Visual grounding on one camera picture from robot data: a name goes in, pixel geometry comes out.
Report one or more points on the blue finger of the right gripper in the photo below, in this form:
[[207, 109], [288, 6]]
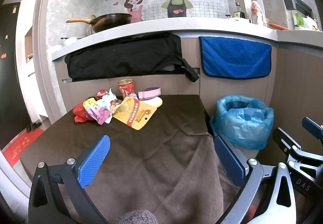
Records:
[[307, 164], [313, 128]]

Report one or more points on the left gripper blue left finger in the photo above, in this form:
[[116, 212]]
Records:
[[46, 204]]

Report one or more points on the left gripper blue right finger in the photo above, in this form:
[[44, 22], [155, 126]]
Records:
[[278, 202]]

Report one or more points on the red plastic bag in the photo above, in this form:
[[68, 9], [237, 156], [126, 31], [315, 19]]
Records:
[[80, 114]]

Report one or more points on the red drink can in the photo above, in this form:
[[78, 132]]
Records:
[[100, 94]]

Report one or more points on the yellow snack pouch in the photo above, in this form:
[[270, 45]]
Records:
[[134, 113]]

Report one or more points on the white yellow round scrubber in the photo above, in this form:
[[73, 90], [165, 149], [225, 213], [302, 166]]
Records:
[[154, 102]]

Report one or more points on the red paper cup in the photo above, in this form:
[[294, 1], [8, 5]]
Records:
[[126, 87]]

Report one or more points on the red gold snack wrapper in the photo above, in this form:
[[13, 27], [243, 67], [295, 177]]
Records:
[[88, 103]]

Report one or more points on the silver wrapper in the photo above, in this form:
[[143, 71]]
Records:
[[111, 102]]

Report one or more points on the red floor mat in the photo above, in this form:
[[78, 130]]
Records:
[[18, 145]]

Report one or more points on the black slippers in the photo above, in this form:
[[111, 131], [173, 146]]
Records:
[[33, 126]]

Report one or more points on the black refrigerator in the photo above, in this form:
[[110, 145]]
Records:
[[14, 117]]

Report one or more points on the blue hanging towel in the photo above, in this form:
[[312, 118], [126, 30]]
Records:
[[234, 58]]

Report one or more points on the green vegetable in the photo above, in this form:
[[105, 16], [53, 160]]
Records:
[[298, 20]]

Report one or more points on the orange carrot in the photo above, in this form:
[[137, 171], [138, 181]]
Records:
[[278, 27]]

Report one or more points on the red white packet on counter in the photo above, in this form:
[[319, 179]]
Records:
[[257, 15]]

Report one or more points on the dark sauce bottle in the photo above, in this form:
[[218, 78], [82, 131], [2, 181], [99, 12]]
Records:
[[238, 12]]

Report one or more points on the black wall rack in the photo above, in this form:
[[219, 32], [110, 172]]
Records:
[[300, 6]]

